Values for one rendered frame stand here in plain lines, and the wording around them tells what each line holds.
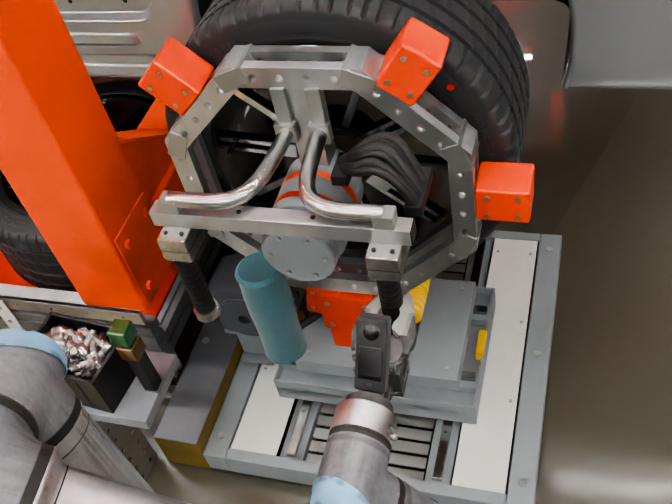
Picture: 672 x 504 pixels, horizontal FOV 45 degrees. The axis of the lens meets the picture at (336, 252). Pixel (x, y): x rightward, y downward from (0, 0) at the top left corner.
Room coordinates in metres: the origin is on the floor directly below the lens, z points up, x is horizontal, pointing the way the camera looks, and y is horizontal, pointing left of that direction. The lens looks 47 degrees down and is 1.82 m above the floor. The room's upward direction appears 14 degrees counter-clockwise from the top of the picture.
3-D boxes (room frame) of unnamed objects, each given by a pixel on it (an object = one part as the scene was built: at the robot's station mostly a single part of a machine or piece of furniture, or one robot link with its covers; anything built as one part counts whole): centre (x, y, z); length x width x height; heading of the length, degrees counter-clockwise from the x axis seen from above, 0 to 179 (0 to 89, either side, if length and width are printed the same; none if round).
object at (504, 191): (0.95, -0.30, 0.85); 0.09 x 0.08 x 0.07; 65
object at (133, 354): (1.03, 0.44, 0.59); 0.04 x 0.04 x 0.04; 65
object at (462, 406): (1.23, -0.07, 0.13); 0.50 x 0.36 x 0.10; 65
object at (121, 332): (1.03, 0.44, 0.64); 0.04 x 0.04 x 0.04; 65
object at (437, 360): (1.23, -0.08, 0.32); 0.40 x 0.30 x 0.28; 65
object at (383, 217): (0.92, -0.05, 1.03); 0.19 x 0.18 x 0.11; 155
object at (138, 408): (1.12, 0.62, 0.44); 0.43 x 0.17 x 0.03; 65
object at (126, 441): (1.13, 0.65, 0.21); 0.10 x 0.10 x 0.42; 65
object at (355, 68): (1.08, -0.01, 0.85); 0.54 x 0.07 x 0.54; 65
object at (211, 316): (0.93, 0.24, 0.83); 0.04 x 0.04 x 0.16
